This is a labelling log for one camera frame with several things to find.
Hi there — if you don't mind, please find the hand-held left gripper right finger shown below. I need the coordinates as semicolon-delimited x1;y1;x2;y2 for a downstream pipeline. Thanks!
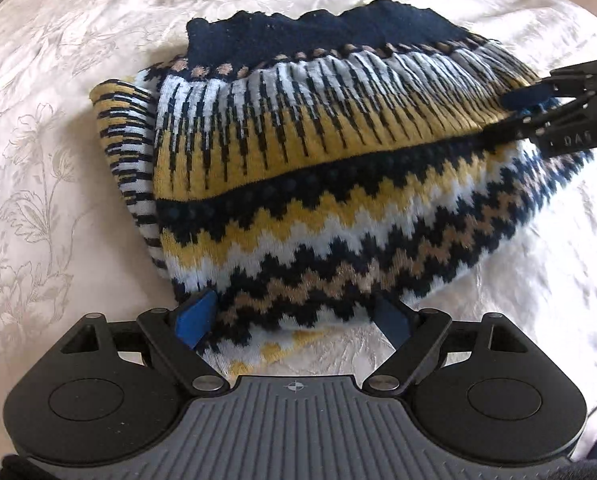
361;296;529;395

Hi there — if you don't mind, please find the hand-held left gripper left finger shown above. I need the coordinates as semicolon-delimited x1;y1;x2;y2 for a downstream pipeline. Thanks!
58;287;229;395

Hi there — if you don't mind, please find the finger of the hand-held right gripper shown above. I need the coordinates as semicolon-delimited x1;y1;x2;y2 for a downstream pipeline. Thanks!
477;94;597;148
501;59;597;112

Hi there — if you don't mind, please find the navy yellow white patterned sweater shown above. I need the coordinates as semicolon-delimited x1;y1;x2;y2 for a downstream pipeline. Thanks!
89;0;594;381

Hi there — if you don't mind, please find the white floral bedspread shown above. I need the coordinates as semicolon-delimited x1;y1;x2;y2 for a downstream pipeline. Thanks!
0;0;597;480

